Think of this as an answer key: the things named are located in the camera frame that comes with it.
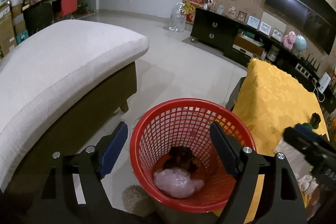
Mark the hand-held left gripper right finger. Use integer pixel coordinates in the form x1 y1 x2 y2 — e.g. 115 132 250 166
209 121 307 224

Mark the green crumpled packet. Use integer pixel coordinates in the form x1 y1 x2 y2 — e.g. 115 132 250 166
295 123 313 132

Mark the white switch panel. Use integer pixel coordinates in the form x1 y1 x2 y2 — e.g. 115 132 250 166
295 64 311 78

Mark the white modem box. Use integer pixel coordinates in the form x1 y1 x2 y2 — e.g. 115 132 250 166
319 73 332 89

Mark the small dark crumpled wrapper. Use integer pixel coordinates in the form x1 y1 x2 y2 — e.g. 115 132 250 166
311 113 321 129

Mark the crumpled white paper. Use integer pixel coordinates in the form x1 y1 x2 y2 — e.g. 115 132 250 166
276 139 312 180

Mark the pale blue globe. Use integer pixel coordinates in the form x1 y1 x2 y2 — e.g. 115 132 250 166
294 34 307 52

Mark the green flat box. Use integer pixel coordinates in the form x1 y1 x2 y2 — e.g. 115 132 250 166
238 28 264 43

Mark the black television cabinet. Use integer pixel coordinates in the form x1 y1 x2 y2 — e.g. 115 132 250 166
190 7 336 114

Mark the white blank board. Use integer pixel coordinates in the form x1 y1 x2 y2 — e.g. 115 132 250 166
262 11 286 35

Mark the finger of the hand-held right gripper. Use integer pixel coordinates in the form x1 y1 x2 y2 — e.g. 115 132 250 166
284 126 336 156

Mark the white cushioned sofa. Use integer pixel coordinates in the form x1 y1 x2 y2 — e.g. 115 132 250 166
0 20 150 195

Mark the white picture frame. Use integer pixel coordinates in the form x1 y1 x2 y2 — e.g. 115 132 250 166
271 28 283 41
259 21 271 35
247 15 260 29

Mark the black chair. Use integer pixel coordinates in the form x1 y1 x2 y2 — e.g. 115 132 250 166
23 2 54 35

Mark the black flat television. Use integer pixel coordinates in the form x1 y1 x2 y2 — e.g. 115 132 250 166
264 0 336 55

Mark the pink plastic bag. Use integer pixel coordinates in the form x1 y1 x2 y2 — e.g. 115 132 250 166
154 168 205 199

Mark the wooden and white media player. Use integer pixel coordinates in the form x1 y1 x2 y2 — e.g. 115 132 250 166
233 35 264 55

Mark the yellow floral tablecloth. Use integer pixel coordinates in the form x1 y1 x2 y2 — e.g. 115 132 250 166
232 58 330 224

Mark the red plastic mesh basket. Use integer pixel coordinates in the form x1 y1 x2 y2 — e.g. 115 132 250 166
129 98 256 213

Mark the black router with antennas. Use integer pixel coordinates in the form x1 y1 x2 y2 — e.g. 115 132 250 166
299 55 321 72

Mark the stack of cardboard boxes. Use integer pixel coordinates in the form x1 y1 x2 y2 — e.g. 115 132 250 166
0 4 27 56

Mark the pink plush toy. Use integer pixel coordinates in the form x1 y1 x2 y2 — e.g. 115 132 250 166
282 31 297 49

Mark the large clear water bottle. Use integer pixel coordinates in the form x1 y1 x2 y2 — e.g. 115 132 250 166
168 2 186 32

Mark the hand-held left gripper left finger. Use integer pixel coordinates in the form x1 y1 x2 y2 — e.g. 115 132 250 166
29 121 129 224

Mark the red chair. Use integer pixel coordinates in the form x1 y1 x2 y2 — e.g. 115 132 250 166
59 0 78 18

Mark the white cable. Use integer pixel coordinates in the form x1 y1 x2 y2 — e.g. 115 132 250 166
312 78 326 102

